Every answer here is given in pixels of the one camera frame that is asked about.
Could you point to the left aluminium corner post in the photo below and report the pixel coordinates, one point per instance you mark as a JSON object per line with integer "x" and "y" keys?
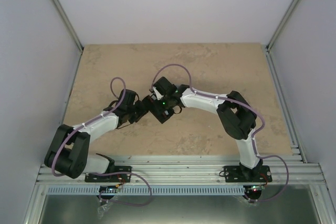
{"x": 64, "y": 17}

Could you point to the clear plastic wrap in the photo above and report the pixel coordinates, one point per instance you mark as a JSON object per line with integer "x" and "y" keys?
{"x": 103, "y": 209}

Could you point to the black glasses case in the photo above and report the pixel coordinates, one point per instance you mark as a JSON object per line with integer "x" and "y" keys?
{"x": 161, "y": 115}

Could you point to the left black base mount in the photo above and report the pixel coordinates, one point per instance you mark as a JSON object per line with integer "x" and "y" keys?
{"x": 117, "y": 178}

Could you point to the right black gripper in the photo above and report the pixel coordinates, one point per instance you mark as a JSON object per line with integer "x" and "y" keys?
{"x": 163, "y": 109}

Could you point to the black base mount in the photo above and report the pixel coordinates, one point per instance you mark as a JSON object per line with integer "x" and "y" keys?
{"x": 239, "y": 174}
{"x": 117, "y": 178}

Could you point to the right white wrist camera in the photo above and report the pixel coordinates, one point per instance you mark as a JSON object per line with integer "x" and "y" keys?
{"x": 155, "y": 93}

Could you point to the blue slotted cable duct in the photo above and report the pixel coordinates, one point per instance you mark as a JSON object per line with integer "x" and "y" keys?
{"x": 143, "y": 190}

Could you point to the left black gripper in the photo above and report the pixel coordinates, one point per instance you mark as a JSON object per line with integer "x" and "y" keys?
{"x": 143, "y": 112}

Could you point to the right aluminium corner post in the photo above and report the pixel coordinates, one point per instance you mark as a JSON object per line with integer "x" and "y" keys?
{"x": 283, "y": 22}

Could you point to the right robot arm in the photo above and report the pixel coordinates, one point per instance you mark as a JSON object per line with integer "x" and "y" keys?
{"x": 237, "y": 119}

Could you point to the aluminium corner post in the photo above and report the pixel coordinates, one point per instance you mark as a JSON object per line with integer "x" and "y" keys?
{"x": 283, "y": 22}
{"x": 64, "y": 17}

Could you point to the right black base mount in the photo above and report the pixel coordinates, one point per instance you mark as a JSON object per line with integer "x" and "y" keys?
{"x": 239, "y": 174}

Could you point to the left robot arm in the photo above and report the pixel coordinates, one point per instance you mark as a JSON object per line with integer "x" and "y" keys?
{"x": 68, "y": 154}

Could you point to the aluminium rail frame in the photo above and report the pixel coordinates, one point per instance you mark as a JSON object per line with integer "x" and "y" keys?
{"x": 297, "y": 194}

